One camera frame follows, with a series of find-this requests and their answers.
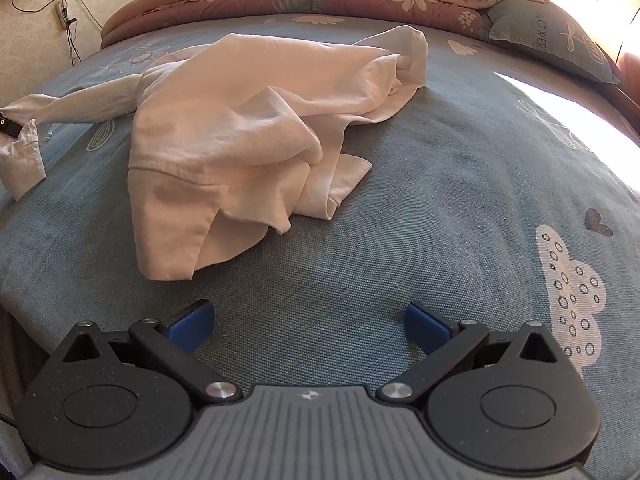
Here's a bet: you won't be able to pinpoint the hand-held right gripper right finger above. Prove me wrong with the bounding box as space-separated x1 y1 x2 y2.
377 303 571 405

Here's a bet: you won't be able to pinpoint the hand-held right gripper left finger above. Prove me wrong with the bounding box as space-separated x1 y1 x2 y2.
61 299 242 404

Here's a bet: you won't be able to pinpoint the white long-sleeved shirt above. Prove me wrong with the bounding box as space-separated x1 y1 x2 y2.
0 25 430 281

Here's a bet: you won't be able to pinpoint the grey-blue printed pillow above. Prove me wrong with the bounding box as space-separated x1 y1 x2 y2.
487 0 621 85

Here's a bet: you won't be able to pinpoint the wooden headboard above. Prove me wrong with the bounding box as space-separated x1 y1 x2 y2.
542 0 640 138

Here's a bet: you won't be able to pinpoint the black television cables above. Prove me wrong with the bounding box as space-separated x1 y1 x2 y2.
10 0 85 63

